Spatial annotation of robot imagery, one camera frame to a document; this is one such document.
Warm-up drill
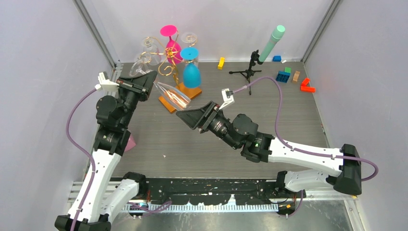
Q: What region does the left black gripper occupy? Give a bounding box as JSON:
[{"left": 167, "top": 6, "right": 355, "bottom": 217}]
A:
[{"left": 115, "top": 71, "right": 157, "bottom": 128}]

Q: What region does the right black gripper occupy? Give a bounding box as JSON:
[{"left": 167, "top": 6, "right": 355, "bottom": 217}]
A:
[{"left": 176, "top": 101, "right": 240, "bottom": 150}]

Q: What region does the clear round wine glass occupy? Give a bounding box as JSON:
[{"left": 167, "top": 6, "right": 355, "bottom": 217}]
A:
[{"left": 129, "top": 51, "right": 152, "bottom": 77}]

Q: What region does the clear flute wine glass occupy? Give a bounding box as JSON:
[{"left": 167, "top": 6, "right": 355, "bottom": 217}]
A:
[{"left": 154, "top": 81, "right": 191, "bottom": 111}]

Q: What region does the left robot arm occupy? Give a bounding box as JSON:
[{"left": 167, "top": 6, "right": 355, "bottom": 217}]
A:
[{"left": 54, "top": 71, "right": 157, "bottom": 231}]

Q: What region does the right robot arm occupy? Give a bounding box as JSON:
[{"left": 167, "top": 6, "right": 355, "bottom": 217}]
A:
[{"left": 176, "top": 101, "right": 362, "bottom": 198}]

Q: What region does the blue wine glass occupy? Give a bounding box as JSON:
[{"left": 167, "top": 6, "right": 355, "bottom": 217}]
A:
[{"left": 180, "top": 47, "right": 201, "bottom": 89}]

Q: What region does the pink wine glass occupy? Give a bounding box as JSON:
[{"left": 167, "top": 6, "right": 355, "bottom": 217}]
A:
[{"left": 160, "top": 25, "right": 182, "bottom": 64}]

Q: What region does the clear wine glass back right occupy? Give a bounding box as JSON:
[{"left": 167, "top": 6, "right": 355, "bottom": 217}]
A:
[{"left": 180, "top": 32, "right": 199, "bottom": 67}]

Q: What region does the yellow block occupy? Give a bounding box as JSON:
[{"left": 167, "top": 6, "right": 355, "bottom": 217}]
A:
[{"left": 217, "top": 57, "right": 225, "bottom": 70}]

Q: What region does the pink holder box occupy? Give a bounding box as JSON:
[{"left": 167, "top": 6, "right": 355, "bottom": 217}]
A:
[{"left": 125, "top": 133, "right": 136, "bottom": 152}]

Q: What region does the black tripod microphone stand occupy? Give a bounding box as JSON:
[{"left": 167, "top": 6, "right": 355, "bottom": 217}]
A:
[{"left": 229, "top": 50, "right": 263, "bottom": 83}]

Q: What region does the blue lego brick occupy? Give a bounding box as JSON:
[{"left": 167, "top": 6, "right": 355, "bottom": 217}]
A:
[{"left": 276, "top": 71, "right": 291, "bottom": 83}]

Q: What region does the small blue block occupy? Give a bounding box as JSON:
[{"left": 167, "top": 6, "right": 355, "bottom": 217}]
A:
[{"left": 272, "top": 55, "right": 282, "bottom": 62}]

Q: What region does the tan wooden block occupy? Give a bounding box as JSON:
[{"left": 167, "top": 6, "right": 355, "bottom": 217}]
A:
[{"left": 292, "top": 71, "right": 300, "bottom": 83}]

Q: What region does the red L-shaped block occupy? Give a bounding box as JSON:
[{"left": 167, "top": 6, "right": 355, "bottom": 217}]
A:
[{"left": 300, "top": 78, "right": 316, "bottom": 93}]

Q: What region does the mint green microphone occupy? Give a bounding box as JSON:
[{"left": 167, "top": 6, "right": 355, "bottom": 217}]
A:
[{"left": 258, "top": 25, "right": 286, "bottom": 63}]

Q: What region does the gold wire wine glass rack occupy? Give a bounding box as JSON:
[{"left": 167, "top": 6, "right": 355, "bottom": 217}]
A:
[{"left": 142, "top": 25, "right": 202, "bottom": 113}]

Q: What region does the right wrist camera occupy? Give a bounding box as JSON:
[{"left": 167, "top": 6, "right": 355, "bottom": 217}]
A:
[{"left": 219, "top": 88, "right": 235, "bottom": 110}]

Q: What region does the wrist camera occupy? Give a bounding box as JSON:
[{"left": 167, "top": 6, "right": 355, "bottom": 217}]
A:
[
  {"left": 219, "top": 88, "right": 235, "bottom": 110},
  {"left": 95, "top": 72, "right": 119, "bottom": 92}
]

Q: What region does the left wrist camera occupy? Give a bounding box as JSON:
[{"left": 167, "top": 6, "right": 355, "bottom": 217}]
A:
[{"left": 95, "top": 72, "right": 119, "bottom": 92}]

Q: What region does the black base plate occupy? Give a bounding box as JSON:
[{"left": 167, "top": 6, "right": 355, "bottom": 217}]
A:
[{"left": 136, "top": 178, "right": 306, "bottom": 205}]

